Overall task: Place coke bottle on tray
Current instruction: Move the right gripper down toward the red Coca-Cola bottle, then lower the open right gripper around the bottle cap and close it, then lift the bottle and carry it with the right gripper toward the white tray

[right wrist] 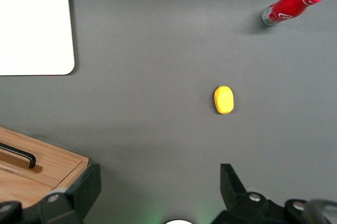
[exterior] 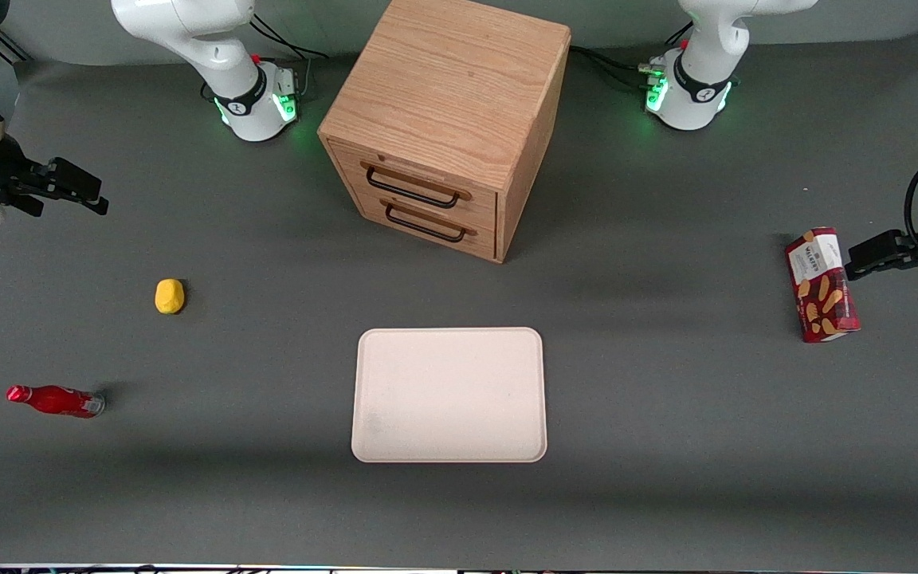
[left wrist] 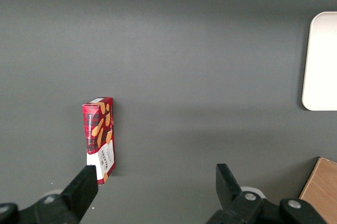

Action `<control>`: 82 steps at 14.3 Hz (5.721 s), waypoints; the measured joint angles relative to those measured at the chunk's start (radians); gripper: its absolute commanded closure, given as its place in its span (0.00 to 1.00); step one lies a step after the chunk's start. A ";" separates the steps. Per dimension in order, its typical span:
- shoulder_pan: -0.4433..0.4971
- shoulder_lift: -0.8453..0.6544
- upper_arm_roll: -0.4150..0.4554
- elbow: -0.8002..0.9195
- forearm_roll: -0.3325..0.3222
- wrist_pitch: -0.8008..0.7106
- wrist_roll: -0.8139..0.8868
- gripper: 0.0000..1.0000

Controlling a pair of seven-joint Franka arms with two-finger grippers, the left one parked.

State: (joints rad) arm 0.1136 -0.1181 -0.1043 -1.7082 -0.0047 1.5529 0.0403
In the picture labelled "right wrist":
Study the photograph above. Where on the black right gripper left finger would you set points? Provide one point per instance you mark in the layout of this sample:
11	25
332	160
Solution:
79	192

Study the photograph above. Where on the white rounded rectangular tray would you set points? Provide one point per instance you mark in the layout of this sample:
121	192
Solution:
34	24

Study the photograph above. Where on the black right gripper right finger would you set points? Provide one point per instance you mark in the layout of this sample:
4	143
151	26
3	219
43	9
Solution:
237	195

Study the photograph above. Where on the red coke bottle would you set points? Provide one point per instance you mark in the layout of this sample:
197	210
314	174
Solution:
288	7

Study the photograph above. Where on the yellow lemon-shaped object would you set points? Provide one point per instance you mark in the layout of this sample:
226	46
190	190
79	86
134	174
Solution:
223	100

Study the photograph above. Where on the white round disc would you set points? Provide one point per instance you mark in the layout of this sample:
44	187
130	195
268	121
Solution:
178	221

